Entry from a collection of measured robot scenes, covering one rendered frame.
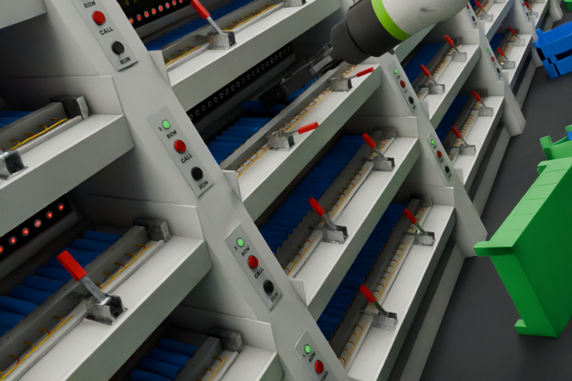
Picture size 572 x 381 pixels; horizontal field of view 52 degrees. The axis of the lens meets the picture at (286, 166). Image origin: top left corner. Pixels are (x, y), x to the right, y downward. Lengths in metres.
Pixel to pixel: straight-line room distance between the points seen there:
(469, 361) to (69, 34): 0.90
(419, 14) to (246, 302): 0.48
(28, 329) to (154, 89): 0.33
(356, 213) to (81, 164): 0.57
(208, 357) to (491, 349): 0.58
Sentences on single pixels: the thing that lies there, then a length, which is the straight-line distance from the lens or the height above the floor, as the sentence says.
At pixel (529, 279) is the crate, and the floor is 0.13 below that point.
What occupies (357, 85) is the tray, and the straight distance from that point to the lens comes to 1.23.
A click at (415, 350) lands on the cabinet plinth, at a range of 1.24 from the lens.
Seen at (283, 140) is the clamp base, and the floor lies 0.55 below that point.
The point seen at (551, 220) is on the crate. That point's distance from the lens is 1.19.
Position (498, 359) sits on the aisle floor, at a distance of 1.20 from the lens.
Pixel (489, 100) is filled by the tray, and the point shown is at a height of 0.16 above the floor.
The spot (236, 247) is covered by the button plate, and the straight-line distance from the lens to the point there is 0.82.
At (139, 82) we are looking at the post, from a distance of 0.80.
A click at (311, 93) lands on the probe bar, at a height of 0.57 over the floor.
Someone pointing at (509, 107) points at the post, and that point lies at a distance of 2.08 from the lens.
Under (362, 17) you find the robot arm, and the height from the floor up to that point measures 0.66.
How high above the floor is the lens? 0.72
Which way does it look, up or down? 13 degrees down
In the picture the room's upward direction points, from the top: 31 degrees counter-clockwise
